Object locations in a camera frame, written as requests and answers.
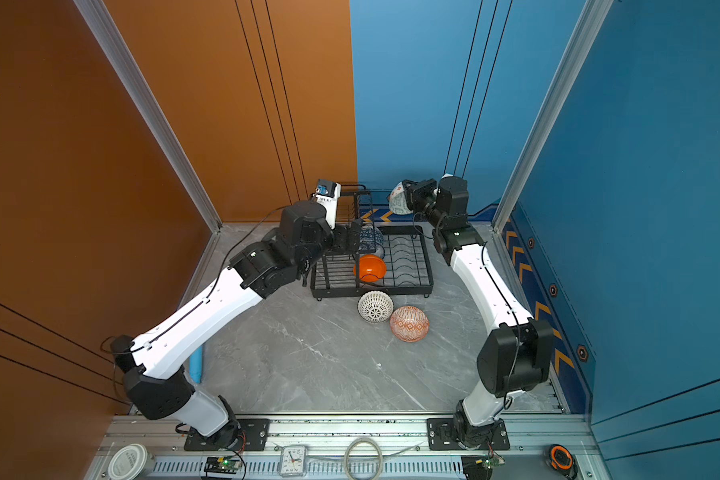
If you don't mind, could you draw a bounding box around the right circuit board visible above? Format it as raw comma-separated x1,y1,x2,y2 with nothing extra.
475,453,506,470

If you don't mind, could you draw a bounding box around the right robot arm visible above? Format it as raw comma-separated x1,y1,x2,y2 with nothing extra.
401,176,555,450

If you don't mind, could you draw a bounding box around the left green circuit board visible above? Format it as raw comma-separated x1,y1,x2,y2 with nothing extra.
203,456,246,479

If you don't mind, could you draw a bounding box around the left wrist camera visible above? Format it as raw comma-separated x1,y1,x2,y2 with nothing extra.
313,179,341,229

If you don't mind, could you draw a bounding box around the white lattice bowl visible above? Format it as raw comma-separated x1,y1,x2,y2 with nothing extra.
357,291,394,324

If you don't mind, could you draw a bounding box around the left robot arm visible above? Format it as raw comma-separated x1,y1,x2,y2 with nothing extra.
110,200,362,450

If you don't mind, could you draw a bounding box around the green patterned bowl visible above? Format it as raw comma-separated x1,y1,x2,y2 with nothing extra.
388,182,413,216

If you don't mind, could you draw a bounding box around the light blue cylinder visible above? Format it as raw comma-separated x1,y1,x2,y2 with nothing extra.
188,345,204,384

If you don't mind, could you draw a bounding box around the red patterned bowl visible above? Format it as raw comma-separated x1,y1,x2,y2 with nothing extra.
389,306,430,343

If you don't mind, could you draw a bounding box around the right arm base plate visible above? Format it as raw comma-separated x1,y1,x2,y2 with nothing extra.
426,417,511,451

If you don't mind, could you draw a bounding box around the orange plastic bowl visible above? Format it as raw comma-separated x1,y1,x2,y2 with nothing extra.
353,254,387,283

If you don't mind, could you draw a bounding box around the orange black tape measure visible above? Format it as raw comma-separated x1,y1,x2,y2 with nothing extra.
547,444,579,480

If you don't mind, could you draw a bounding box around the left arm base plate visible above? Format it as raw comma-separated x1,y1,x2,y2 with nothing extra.
184,417,270,453

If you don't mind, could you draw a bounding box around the coiled white cable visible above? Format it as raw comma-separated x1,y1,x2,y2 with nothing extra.
343,438,385,480

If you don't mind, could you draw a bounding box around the small white clock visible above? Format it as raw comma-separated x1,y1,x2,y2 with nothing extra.
279,445,308,478

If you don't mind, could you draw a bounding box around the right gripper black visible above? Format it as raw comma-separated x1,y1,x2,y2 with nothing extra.
402,178,448,232

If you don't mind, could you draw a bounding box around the black wire dish rack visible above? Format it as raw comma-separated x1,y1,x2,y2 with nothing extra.
309,184,434,301

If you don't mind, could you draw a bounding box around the white round lid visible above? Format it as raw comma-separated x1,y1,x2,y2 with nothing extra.
107,444,149,480

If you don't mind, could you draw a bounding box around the blue geometric pattern bowl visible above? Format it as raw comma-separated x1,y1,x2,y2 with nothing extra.
358,225,385,259

